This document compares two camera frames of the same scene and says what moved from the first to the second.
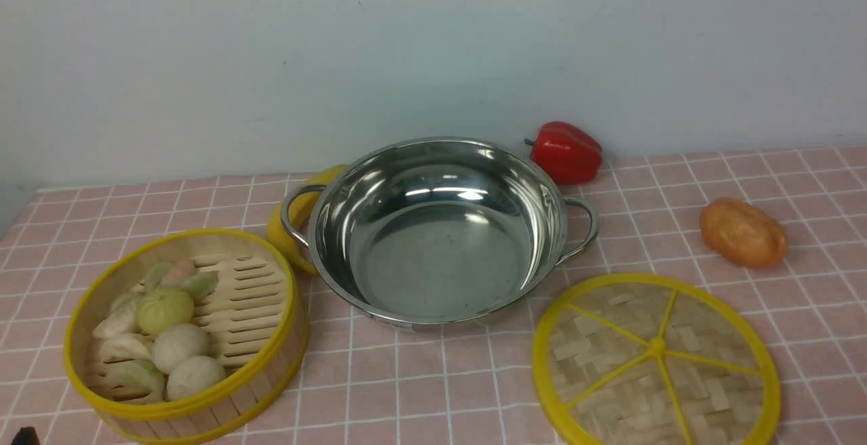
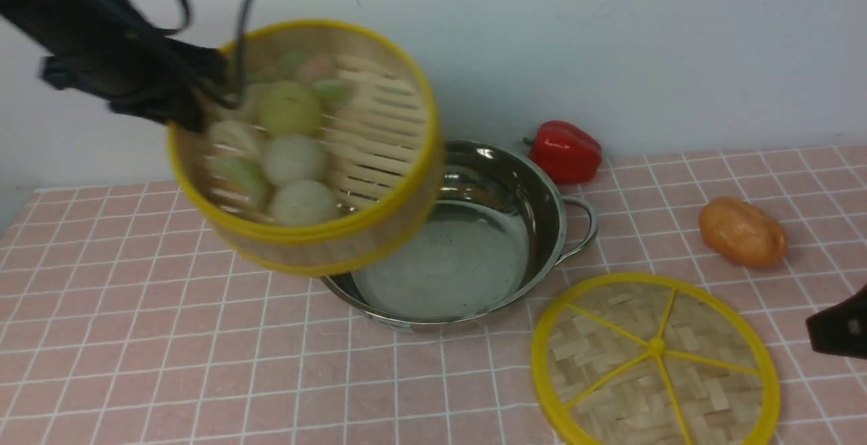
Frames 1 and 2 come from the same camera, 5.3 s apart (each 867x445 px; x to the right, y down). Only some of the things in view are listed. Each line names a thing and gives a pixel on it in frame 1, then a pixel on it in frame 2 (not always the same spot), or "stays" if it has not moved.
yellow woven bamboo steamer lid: [644, 359] stays
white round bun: [177, 342] → [291, 158]
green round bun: [162, 309] → [289, 109]
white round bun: [193, 375] → [303, 202]
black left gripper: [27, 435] → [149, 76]
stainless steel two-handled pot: [437, 231] stays
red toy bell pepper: [570, 154] stays
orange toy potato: [744, 232] stays
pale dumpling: [122, 320] → [234, 139]
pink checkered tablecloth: [783, 234] stays
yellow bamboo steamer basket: [184, 336] → [332, 162]
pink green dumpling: [175, 286] → [313, 68]
